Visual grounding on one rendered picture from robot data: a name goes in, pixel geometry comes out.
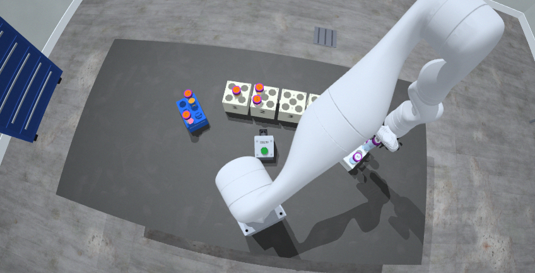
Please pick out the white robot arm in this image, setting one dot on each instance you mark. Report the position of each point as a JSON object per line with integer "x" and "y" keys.
{"x": 353, "y": 109}

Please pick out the blue tube rack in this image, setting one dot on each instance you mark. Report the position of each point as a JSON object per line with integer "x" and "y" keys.
{"x": 196, "y": 112}

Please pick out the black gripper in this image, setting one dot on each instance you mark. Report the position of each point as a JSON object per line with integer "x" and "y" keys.
{"x": 381, "y": 144}

